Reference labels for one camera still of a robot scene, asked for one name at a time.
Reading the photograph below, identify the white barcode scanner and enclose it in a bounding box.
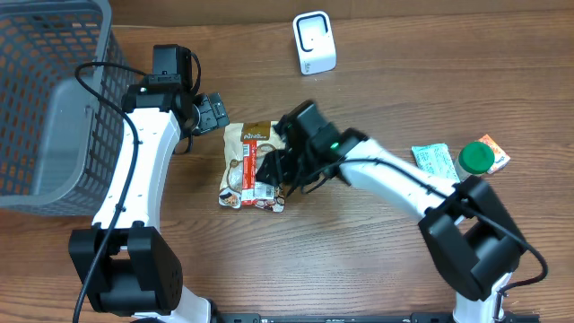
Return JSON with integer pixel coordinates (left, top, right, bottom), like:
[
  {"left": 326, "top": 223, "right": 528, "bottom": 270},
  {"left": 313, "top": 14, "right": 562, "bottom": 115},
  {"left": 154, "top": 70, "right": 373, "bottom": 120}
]
[{"left": 292, "top": 11, "right": 336, "bottom": 75}]

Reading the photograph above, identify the green lidded can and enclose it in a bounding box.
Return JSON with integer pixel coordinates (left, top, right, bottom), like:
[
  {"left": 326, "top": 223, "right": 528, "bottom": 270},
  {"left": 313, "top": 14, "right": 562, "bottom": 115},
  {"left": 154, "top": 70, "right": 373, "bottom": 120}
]
[{"left": 455, "top": 141, "right": 495, "bottom": 181}]

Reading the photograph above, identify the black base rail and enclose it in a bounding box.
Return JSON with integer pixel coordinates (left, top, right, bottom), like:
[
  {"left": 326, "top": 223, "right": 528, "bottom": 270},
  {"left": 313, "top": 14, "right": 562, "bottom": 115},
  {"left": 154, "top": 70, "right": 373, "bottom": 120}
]
[{"left": 214, "top": 312, "right": 542, "bottom": 323}]

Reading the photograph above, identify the orange tissue pack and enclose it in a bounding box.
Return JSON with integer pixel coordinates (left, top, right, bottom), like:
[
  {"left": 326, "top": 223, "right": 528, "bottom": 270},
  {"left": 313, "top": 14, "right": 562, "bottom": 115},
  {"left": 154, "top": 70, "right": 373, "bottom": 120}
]
[{"left": 478, "top": 134, "right": 510, "bottom": 174}]

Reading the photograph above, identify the red white stick pack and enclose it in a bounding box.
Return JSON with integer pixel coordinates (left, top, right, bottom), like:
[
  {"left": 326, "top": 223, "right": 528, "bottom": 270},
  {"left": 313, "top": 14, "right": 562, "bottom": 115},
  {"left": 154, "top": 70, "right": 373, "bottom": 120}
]
[{"left": 241, "top": 140, "right": 273, "bottom": 205}]

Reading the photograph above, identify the grey plastic basket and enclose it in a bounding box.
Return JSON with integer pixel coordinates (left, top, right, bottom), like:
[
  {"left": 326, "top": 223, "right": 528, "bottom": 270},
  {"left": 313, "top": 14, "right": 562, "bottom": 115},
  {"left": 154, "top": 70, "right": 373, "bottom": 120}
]
[{"left": 1, "top": 0, "right": 135, "bottom": 215}]

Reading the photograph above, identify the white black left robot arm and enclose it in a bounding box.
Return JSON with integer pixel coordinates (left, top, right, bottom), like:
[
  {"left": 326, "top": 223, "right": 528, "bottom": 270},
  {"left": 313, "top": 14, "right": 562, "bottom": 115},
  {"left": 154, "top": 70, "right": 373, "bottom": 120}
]
[{"left": 68, "top": 45, "right": 230, "bottom": 322}]

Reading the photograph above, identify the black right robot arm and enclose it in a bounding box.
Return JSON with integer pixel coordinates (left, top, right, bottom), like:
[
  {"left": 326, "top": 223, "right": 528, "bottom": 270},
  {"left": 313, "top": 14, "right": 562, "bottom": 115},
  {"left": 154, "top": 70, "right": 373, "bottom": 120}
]
[{"left": 256, "top": 100, "right": 526, "bottom": 322}]

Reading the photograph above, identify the brown white snack pouch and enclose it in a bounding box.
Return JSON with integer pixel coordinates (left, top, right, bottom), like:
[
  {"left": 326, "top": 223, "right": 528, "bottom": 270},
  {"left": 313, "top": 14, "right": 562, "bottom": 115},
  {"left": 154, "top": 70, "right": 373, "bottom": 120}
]
[{"left": 218, "top": 121, "right": 285, "bottom": 213}]

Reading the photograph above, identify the teal snack bag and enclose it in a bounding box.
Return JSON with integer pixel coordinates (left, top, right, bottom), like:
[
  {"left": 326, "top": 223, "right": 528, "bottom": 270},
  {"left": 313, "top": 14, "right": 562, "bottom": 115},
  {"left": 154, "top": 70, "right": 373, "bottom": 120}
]
[{"left": 411, "top": 144, "right": 460, "bottom": 182}]

